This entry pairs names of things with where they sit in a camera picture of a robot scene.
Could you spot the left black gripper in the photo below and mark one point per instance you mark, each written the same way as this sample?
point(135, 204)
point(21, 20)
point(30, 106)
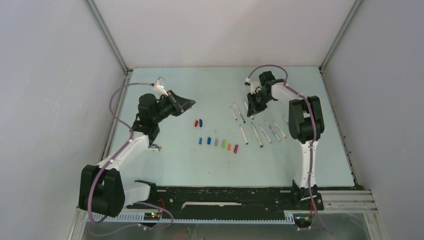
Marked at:
point(179, 104)

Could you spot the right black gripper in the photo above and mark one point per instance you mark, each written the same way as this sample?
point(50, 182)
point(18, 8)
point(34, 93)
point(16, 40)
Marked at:
point(254, 108)

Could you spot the brown cap marker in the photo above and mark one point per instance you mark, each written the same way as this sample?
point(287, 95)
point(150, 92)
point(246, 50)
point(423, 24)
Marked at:
point(247, 109)

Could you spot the dark blue cap marker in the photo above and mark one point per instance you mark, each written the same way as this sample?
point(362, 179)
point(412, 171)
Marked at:
point(239, 112)

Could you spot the red cap marker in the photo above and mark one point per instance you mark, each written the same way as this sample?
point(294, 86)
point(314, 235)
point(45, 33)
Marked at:
point(233, 113)

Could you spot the orange cap marker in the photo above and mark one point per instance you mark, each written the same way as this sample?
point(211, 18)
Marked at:
point(280, 129)

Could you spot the light blue marker body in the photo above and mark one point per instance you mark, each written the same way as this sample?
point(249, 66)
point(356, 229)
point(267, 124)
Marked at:
point(243, 135)

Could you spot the green cap marker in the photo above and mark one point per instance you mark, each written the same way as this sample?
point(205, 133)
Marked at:
point(273, 131)

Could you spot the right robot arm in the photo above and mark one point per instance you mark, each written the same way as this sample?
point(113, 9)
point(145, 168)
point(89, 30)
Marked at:
point(305, 125)

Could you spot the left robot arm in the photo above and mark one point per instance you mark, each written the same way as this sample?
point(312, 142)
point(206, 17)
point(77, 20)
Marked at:
point(101, 187)

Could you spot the green red marker cluster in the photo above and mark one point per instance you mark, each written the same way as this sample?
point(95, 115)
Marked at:
point(155, 147)

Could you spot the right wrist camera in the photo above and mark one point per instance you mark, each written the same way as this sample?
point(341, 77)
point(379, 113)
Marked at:
point(255, 86)

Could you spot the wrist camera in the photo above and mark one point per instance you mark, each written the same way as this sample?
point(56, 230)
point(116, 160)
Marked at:
point(158, 87)
point(255, 86)

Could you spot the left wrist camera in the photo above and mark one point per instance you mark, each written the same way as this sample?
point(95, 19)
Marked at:
point(158, 87)

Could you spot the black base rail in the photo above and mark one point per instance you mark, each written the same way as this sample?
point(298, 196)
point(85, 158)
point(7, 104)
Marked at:
point(229, 203)

